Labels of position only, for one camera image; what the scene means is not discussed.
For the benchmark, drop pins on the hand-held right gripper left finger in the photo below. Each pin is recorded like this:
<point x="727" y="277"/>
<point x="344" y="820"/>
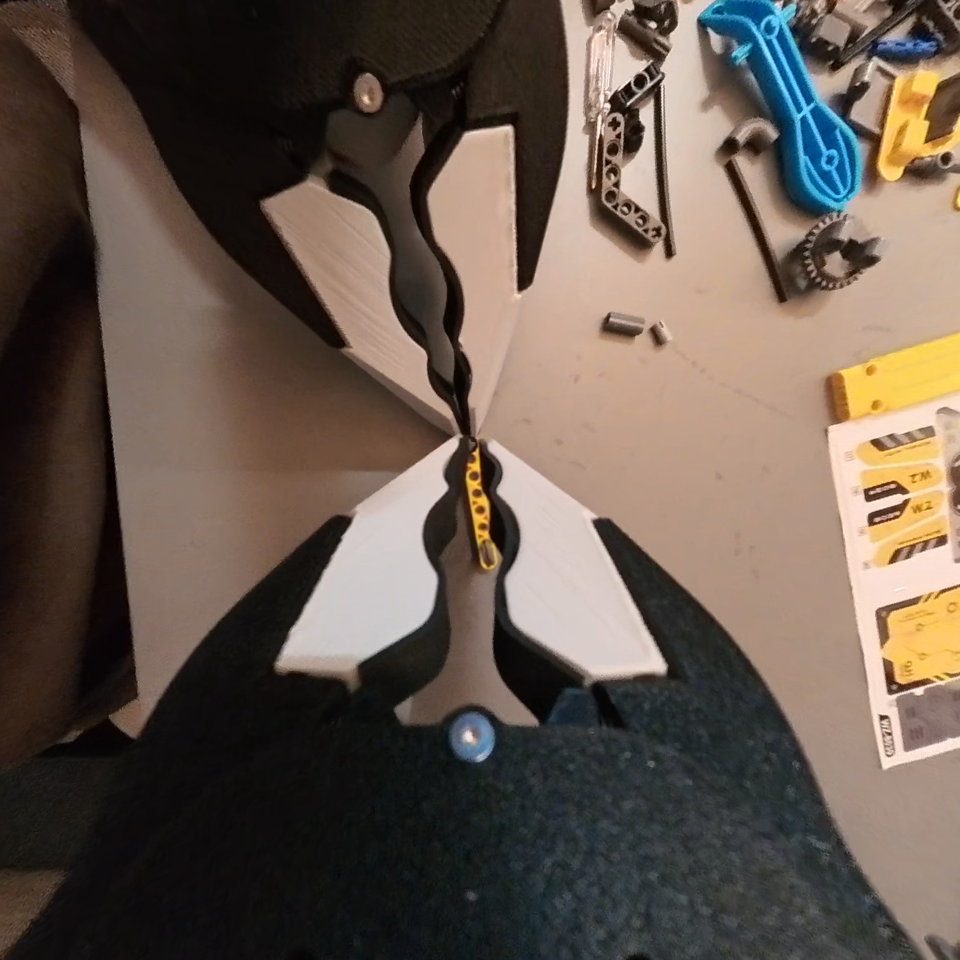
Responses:
<point x="367" y="592"/>

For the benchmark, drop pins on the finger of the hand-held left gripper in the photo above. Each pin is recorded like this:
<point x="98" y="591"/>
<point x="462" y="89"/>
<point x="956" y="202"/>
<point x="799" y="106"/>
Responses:
<point x="337" y="262"/>
<point x="487" y="225"/>

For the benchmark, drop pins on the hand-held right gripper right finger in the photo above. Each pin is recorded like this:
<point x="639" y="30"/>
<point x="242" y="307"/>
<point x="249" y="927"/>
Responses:
<point x="577" y="592"/>

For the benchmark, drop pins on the yellow thin beam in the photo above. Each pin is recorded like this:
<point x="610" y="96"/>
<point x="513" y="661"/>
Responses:
<point x="477" y="495"/>

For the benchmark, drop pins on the grey elbow piece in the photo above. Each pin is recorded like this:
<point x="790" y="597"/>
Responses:
<point x="746" y="139"/>

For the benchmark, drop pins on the dark grey angled beam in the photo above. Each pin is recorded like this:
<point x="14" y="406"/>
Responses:
<point x="613" y="161"/>

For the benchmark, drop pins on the dark grey sleeve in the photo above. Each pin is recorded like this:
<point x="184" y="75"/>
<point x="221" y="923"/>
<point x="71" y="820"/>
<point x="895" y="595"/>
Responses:
<point x="622" y="323"/>

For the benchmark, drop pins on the small light grey pin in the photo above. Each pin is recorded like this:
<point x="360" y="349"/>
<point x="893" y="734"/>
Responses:
<point x="658" y="331"/>

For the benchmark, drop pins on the thick black rod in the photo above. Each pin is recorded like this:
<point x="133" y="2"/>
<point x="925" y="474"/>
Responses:
<point x="756" y="232"/>

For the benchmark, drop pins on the blue plastic separator tool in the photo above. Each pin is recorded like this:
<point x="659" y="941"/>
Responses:
<point x="795" y="127"/>

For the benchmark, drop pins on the yellow sticker sheet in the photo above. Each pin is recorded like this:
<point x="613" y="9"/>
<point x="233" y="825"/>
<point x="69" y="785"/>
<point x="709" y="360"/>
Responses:
<point x="907" y="562"/>

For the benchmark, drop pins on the black bevel gear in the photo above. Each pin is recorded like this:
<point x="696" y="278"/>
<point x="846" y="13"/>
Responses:
<point x="825" y="255"/>

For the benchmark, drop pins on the yellow rectangular panel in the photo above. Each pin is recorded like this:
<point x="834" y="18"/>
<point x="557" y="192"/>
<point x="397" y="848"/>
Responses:
<point x="892" y="375"/>

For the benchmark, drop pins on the pile of small building pieces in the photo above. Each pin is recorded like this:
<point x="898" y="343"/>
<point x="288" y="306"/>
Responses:
<point x="836" y="34"/>

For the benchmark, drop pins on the yellow fender piece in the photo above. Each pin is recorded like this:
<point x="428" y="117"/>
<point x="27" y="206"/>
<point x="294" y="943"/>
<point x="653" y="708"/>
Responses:
<point x="911" y="120"/>

